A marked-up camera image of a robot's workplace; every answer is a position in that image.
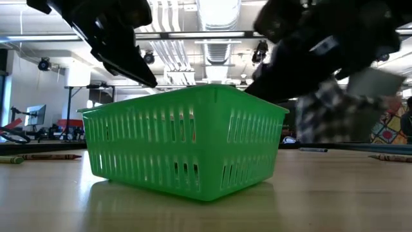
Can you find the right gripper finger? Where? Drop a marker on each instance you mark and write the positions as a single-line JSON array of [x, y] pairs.
[[289, 77]]

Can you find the grey paper-wrapped crayon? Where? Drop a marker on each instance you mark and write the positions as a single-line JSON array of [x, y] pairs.
[[312, 149]]

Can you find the black overhead camera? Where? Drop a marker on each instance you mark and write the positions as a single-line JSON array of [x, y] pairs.
[[260, 51]]

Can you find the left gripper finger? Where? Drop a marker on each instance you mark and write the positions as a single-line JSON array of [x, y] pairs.
[[132, 69]]

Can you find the black aluminium table frame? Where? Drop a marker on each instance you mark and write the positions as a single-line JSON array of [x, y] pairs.
[[48, 146]]

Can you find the background computer monitor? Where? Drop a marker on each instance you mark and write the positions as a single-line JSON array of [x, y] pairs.
[[36, 115]]

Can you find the black ceiling spotlight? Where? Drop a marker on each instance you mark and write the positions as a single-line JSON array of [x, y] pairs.
[[383, 57], [44, 64], [149, 58]]

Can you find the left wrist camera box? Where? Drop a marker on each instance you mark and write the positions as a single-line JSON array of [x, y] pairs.
[[136, 13]]

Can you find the red crayon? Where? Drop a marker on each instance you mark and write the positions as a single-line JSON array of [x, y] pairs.
[[48, 157]]

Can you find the black-legged background table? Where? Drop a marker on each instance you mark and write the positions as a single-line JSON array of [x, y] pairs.
[[68, 112]]

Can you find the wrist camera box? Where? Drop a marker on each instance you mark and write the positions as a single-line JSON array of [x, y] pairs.
[[277, 22], [136, 13]]

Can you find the yellowish paper-wrapped crayon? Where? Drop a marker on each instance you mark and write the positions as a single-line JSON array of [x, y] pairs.
[[392, 158]]

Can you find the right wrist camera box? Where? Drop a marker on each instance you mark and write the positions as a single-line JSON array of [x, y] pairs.
[[277, 22]]

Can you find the colourful patchwork quilt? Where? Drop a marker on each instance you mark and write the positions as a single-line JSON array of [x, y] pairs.
[[387, 132]]

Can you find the person's hand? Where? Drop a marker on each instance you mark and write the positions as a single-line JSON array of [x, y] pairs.
[[393, 104]]

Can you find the green slotted plastic basket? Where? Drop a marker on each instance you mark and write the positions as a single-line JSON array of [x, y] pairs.
[[206, 96]]

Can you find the silver ventilation duct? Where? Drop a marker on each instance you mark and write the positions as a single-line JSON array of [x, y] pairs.
[[219, 19]]

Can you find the black overhead frame beam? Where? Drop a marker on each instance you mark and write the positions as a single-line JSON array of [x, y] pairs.
[[164, 34]]

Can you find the red bench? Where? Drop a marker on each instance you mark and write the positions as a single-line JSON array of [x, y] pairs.
[[71, 123]]

